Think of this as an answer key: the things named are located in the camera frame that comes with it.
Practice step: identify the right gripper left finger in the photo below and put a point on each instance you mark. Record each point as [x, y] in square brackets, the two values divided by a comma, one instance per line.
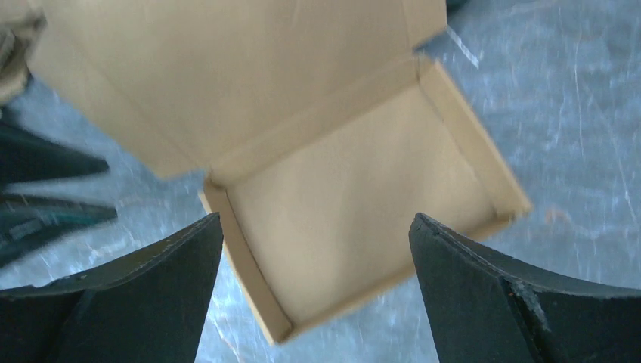
[146, 306]

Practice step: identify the cardboard box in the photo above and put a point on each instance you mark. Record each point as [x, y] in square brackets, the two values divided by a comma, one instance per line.
[321, 129]

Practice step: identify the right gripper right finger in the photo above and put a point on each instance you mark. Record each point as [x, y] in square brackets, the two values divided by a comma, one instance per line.
[486, 306]

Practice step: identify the stack of flat cardboard blanks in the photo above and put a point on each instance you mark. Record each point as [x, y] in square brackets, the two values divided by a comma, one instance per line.
[21, 23]

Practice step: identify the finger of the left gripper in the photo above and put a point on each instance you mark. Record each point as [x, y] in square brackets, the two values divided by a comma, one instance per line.
[27, 157]
[29, 222]

